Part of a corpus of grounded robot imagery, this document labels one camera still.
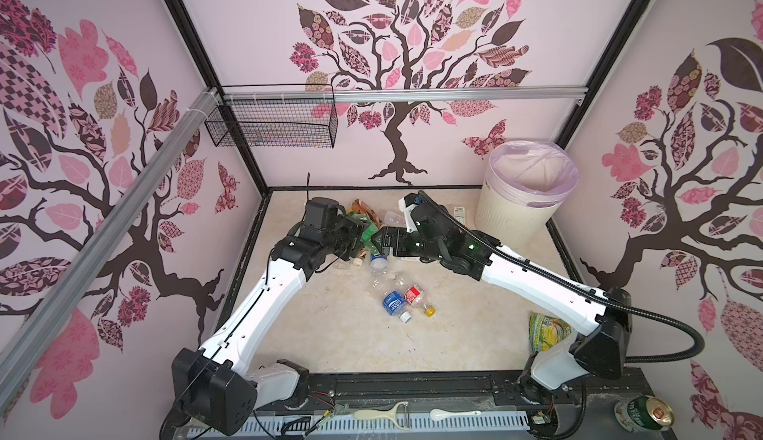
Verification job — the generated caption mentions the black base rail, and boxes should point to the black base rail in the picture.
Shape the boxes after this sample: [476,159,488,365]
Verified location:
[177,367,657,411]

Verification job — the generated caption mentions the clear bottle red cap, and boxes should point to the clear bottle red cap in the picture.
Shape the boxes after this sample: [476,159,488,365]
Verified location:
[383,211,407,227]

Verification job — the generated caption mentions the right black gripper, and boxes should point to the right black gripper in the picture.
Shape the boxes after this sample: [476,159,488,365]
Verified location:
[368,227,445,265]

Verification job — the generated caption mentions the green beverage can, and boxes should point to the green beverage can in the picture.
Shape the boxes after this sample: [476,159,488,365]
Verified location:
[614,395,675,433]

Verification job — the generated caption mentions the white red label bottle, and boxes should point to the white red label bottle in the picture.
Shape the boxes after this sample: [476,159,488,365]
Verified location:
[453,205,467,225]

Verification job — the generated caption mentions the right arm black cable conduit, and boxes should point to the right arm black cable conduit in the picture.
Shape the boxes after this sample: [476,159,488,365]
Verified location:
[416,192,705,364]

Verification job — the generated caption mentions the clear crushed bottle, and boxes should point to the clear crushed bottle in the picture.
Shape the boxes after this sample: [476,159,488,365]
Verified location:
[370,273,397,300]

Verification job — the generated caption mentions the red label yellow cap bottle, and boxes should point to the red label yellow cap bottle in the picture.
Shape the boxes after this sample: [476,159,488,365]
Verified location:
[397,279,436,318]

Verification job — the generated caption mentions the aluminium frame bar left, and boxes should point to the aluminium frame bar left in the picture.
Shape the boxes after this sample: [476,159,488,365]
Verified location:
[1,87,220,408]

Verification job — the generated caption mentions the green snack packet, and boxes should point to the green snack packet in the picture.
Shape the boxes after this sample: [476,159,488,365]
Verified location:
[529,312,572,354]

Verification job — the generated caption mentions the blue cap small water bottle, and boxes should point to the blue cap small water bottle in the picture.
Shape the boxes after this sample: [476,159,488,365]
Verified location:
[369,254,389,277]

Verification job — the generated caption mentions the cream vegetable peeler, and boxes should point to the cream vegetable peeler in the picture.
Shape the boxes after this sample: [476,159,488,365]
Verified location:
[353,400,411,431]

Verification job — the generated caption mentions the aluminium frame bar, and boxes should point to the aluminium frame bar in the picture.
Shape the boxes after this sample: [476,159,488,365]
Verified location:
[224,86,588,103]
[1,87,220,408]

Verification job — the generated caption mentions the white slotted cable duct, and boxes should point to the white slotted cable duct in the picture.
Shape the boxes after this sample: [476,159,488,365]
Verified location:
[178,411,530,439]

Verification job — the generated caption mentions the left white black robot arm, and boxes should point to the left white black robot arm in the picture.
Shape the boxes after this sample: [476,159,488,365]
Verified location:
[159,198,369,439]

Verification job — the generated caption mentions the blue label crushed bottle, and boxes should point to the blue label crushed bottle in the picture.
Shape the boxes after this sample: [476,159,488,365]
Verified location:
[381,291,412,324]

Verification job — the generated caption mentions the green plastic soda bottle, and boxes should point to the green plastic soda bottle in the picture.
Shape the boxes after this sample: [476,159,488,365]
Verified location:
[349,211,381,256]

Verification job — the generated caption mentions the aluminium frame bar back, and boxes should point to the aluminium frame bar back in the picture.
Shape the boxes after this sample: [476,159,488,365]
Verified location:
[224,86,588,103]

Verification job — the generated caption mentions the white plastic spoon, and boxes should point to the white plastic spoon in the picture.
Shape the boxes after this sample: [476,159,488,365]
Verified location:
[429,408,482,422]

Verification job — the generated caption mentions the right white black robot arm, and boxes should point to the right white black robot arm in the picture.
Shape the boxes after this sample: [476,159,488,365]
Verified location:
[372,192,630,398]

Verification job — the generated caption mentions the cream trash bin purple liner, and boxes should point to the cream trash bin purple liner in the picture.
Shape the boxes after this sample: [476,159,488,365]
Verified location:
[475,140,579,250]

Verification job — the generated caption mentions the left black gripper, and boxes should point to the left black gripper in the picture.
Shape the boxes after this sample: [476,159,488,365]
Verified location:
[323,212,371,261]

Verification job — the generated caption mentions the black wire wall basket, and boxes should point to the black wire wall basket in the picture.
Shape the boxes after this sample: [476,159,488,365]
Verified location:
[205,82,339,149]

